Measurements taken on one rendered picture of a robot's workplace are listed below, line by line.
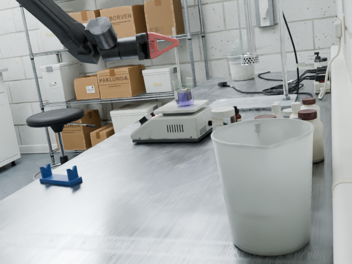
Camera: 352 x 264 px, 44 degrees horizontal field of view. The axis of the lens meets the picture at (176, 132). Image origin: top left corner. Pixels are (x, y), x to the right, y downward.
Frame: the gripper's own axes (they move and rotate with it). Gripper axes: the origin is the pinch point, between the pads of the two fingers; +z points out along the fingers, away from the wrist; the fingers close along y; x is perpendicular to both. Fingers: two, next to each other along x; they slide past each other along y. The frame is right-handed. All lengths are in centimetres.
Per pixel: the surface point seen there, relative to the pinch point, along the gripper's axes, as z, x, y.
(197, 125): 4.1, 20.8, -7.0
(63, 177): -23.3, 24.7, -29.4
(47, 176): -27.6, 24.8, -28.1
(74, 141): -132, 80, 231
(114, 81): -85, 32, 220
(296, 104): 28.0, 16.5, -12.6
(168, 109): -3.4, 16.6, -3.5
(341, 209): 25, 15, -74
